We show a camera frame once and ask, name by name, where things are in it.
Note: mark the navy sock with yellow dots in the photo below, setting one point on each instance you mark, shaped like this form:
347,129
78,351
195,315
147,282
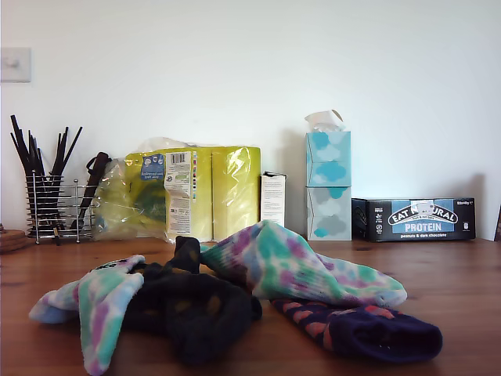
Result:
188,250
207,325

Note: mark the pastel tie-dye sock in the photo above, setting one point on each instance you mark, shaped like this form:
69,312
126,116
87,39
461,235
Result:
102,313
293,266

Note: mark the purple sock with red pattern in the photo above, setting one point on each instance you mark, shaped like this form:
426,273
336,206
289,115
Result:
352,329

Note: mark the yellow kitchen roll pack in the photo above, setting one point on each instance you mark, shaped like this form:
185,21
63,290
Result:
231,196

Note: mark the small white carton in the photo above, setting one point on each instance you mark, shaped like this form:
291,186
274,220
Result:
272,196

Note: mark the grey cloud tissue box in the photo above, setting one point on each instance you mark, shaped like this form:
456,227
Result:
329,211

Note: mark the blue cloud tissue box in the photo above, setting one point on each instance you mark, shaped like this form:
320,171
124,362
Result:
328,156

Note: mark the white paper tissue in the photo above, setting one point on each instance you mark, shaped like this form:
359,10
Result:
323,119

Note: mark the clear plastic bag, green contents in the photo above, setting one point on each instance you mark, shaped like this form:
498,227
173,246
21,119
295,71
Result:
113,203

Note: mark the black protein bar box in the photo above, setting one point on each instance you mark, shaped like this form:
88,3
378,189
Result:
415,219

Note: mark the thin black stick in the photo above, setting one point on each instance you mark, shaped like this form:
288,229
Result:
22,143
73,143
19,150
58,150

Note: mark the white wall light switch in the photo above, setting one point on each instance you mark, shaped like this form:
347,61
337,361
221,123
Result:
15,64

